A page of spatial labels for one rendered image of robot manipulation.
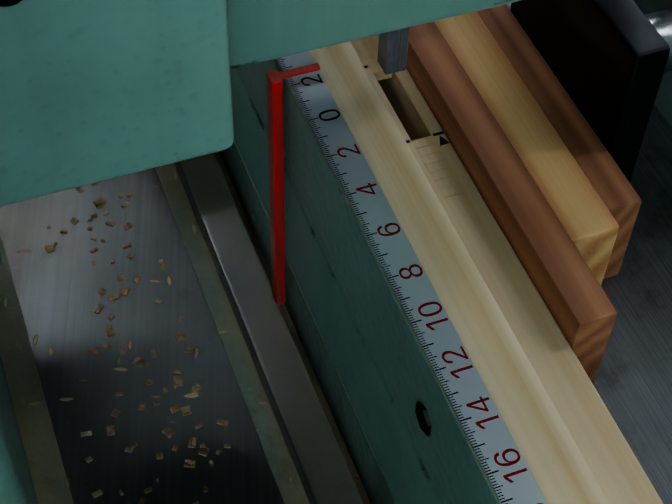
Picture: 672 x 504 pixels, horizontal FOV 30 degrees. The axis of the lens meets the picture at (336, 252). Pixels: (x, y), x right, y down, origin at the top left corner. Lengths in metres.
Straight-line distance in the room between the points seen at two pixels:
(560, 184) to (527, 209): 0.02
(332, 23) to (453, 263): 0.09
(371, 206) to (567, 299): 0.08
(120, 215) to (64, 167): 0.27
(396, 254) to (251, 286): 0.18
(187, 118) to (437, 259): 0.11
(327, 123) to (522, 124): 0.08
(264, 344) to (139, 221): 0.11
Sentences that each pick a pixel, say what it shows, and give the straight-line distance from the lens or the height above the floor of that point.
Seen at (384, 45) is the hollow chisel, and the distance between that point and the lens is 0.50.
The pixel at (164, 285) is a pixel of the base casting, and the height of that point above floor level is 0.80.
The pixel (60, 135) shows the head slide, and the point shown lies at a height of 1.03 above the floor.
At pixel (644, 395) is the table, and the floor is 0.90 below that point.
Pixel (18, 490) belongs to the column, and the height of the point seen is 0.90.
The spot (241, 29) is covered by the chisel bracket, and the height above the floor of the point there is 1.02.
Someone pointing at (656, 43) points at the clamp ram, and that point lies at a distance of 0.47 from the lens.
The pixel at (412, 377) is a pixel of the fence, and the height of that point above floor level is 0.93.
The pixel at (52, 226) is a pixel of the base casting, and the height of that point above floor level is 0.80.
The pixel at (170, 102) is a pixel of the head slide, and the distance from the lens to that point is 0.38.
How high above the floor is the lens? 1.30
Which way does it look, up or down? 51 degrees down
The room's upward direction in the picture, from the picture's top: 2 degrees clockwise
